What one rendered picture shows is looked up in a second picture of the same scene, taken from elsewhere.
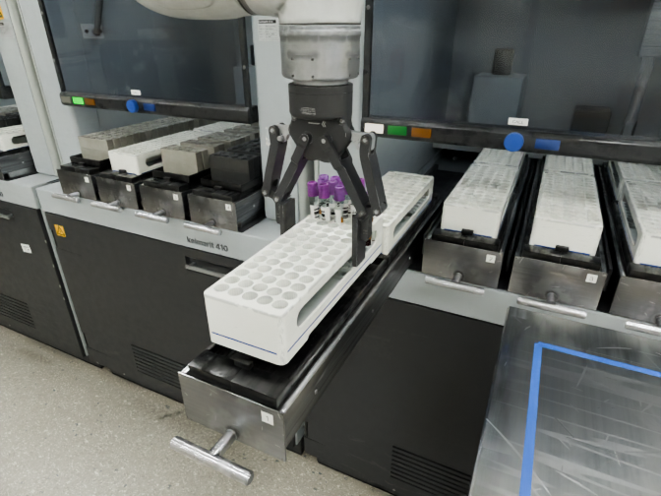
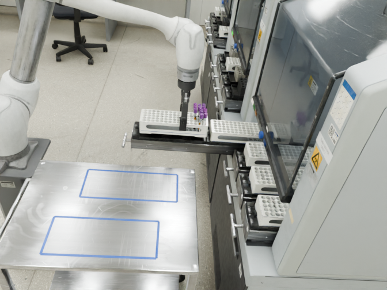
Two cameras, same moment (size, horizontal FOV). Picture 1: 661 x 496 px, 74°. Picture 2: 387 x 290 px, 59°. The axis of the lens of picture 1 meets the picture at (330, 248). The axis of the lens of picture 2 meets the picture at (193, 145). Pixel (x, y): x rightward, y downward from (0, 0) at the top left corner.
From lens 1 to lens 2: 1.23 m
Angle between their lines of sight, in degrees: 50
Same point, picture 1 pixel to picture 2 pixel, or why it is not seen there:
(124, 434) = (188, 157)
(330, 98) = (179, 83)
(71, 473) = (167, 154)
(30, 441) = not seen: hidden behind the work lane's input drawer
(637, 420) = (155, 190)
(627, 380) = (170, 190)
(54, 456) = not seen: hidden behind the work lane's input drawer
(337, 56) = (181, 75)
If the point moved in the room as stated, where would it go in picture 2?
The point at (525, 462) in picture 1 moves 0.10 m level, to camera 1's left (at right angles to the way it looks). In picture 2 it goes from (132, 171) to (124, 155)
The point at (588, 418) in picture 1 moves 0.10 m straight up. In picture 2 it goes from (151, 182) to (152, 162)
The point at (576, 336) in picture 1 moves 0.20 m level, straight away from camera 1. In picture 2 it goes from (186, 182) to (238, 191)
